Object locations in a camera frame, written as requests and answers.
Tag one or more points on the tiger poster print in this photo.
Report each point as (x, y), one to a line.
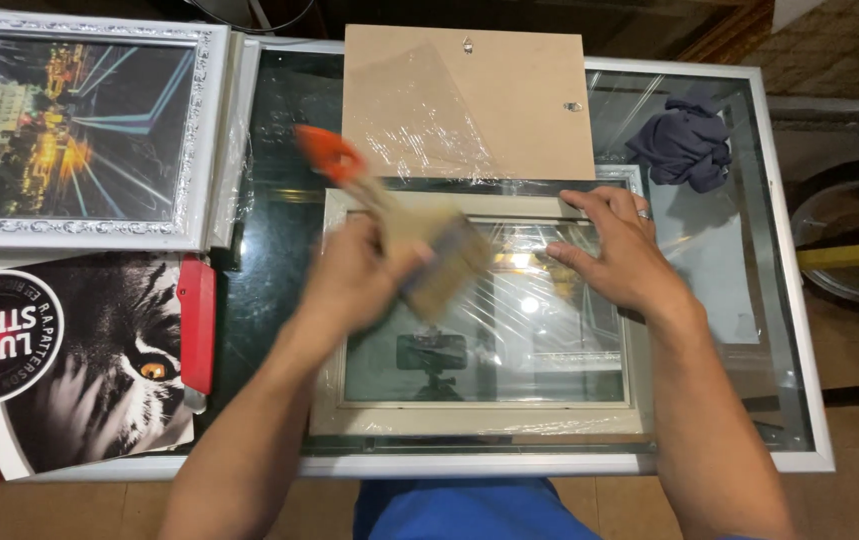
(99, 337)

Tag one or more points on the person's left hand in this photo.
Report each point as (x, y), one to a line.
(354, 277)

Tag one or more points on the person's left fingers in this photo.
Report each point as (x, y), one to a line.
(408, 261)

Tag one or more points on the yellow bar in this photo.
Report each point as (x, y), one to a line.
(857, 255)

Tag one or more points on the person's blue trousers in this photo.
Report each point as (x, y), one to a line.
(467, 514)

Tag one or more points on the red utility knife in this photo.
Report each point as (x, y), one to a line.
(196, 322)

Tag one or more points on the brown fibreboard backing board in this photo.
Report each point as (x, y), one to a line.
(527, 82)

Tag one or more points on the glass-top white table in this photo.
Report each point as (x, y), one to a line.
(474, 466)

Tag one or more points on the person's right hand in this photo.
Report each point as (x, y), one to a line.
(628, 259)

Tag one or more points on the plastic-wrapped white frame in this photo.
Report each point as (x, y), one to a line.
(238, 142)

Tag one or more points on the clear plastic wrap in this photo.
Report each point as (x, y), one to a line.
(414, 127)

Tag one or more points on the beige picture frame with glass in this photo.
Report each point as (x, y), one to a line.
(474, 420)

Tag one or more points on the dark blue cloth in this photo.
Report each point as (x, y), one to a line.
(684, 146)

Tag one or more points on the white ornate framed city picture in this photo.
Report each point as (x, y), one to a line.
(76, 127)

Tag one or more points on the spoked wheel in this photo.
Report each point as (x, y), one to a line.
(812, 217)

